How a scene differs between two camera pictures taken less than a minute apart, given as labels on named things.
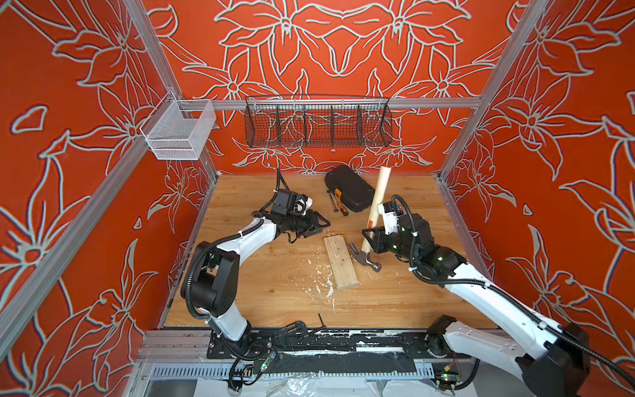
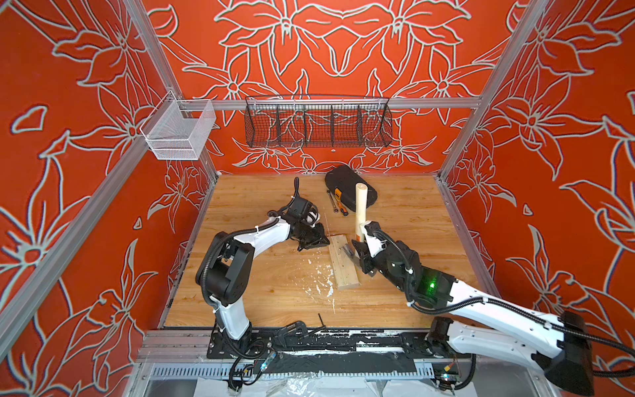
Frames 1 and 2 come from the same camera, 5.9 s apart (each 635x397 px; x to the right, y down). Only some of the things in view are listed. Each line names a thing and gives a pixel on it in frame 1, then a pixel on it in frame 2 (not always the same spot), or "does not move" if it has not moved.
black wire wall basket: x=317 y=122 does not move
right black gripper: x=385 y=240 to x=366 y=258
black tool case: x=350 y=188 does not move
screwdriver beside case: x=333 y=203 does not move
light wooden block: x=342 y=269 does not move
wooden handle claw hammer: x=381 y=187 to x=360 y=212
